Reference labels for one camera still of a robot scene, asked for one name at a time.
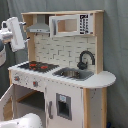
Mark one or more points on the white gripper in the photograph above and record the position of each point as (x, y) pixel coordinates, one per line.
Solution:
(11, 32)

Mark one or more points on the white microwave door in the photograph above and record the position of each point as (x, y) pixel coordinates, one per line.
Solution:
(71, 25)

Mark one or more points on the white oven door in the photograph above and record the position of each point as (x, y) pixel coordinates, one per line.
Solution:
(6, 108)

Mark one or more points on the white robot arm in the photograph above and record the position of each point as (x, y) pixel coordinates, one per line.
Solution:
(29, 120)

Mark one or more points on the wooden toy kitchen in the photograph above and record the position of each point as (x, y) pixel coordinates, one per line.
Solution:
(63, 52)

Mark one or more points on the grey range hood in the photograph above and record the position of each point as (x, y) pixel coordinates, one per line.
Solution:
(43, 24)

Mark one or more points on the black stovetop red burners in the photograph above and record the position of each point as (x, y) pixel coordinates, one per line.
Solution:
(38, 66)

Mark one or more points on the left stove knob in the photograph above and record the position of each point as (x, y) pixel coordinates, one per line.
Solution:
(17, 78)

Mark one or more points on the stove knob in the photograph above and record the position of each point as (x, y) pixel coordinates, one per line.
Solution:
(35, 83)
(17, 78)

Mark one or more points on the right stove knob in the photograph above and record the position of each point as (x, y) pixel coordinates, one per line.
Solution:
(35, 83)

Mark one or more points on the grey toy sink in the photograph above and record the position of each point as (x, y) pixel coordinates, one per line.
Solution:
(74, 74)

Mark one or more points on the black toy faucet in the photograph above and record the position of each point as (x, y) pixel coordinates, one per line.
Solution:
(83, 64)

